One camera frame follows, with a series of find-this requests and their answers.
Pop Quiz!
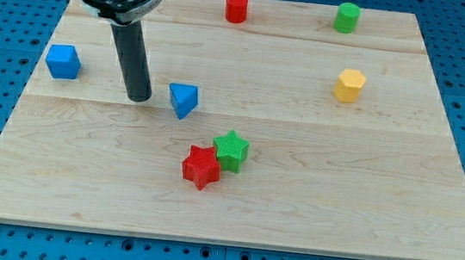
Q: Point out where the green cylinder block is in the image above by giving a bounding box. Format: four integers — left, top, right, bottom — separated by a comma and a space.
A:
332, 3, 361, 34

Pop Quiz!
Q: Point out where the blue triangle block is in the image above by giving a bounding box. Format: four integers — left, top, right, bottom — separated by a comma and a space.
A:
169, 83, 199, 120

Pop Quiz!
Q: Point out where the wooden board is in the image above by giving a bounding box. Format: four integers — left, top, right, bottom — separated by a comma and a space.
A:
0, 0, 465, 260

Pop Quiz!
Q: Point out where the yellow hexagon block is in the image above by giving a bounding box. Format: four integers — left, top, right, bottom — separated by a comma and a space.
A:
332, 69, 367, 103

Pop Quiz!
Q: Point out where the blue cube block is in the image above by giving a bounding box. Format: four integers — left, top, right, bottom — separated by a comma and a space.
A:
45, 44, 81, 79

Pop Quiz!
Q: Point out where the red star block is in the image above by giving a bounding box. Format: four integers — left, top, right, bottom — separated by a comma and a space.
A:
182, 145, 221, 190

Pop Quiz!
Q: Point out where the red cylinder block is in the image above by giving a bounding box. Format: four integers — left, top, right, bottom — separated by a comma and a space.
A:
225, 0, 249, 24

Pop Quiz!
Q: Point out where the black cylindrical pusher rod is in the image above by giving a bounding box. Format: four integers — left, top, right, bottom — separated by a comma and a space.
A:
111, 22, 152, 102

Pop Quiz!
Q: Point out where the green star block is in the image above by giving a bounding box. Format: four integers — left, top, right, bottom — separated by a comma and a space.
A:
213, 130, 250, 174

